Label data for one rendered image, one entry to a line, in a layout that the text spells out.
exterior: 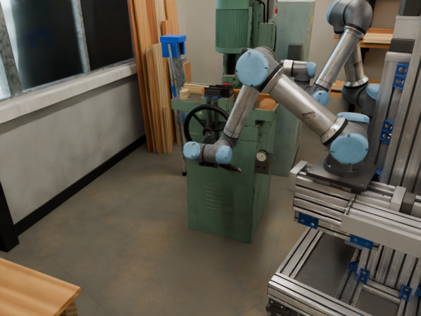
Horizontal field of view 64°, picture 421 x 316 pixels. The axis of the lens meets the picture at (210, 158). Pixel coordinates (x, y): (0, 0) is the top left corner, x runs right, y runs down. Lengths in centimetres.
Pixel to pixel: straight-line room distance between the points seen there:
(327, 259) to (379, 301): 30
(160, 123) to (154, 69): 52
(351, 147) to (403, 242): 37
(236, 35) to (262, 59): 74
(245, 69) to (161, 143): 233
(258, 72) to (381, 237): 71
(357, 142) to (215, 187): 112
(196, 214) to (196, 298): 58
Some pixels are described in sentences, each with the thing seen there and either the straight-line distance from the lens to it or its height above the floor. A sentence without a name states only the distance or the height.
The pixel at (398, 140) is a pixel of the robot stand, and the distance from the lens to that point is 151.
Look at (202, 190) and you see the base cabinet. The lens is 215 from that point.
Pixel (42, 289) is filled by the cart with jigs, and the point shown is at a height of 53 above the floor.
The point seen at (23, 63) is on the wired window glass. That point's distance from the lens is 256.
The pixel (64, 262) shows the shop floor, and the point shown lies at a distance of 229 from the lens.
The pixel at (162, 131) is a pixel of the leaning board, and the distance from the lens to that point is 337.
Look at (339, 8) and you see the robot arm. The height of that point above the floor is 139.
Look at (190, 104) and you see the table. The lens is 195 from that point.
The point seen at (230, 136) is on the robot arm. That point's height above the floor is 90.
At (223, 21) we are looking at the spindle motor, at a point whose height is 132.
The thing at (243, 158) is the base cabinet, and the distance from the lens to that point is 195.
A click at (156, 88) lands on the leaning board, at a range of 327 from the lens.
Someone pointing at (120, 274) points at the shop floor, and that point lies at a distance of 211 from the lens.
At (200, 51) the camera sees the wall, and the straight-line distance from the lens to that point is 448.
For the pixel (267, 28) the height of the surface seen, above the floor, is 127.
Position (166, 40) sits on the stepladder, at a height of 113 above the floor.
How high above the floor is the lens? 145
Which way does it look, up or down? 26 degrees down
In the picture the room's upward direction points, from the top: straight up
